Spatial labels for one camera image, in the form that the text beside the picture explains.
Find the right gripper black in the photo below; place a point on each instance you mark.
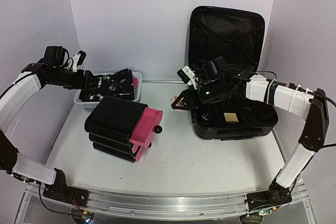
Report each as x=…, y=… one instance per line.
x=187, y=94

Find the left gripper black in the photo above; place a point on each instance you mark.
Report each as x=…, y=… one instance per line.
x=84, y=84

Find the small red item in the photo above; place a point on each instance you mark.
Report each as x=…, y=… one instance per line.
x=135, y=83

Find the black ribbed hard suitcase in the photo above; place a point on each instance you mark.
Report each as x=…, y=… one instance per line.
x=236, y=35

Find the black white patterned garment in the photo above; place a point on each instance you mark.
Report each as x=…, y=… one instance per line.
x=118, y=84

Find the black pink small suitcase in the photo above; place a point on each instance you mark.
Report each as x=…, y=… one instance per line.
x=122, y=128

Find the small round pink tin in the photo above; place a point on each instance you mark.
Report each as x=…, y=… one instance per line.
x=173, y=100

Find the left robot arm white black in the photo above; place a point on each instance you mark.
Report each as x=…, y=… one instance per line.
x=31, y=80

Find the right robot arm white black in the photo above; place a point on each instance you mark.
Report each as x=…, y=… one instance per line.
x=310, y=107

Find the gold square box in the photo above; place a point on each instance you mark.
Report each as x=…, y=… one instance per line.
x=231, y=118

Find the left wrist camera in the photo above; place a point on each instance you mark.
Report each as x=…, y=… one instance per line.
x=55, y=55

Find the aluminium front rail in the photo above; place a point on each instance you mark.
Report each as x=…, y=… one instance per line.
x=194, y=207

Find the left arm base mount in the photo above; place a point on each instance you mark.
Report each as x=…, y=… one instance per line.
x=60, y=191

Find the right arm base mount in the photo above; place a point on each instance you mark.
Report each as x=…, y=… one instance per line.
x=274, y=196

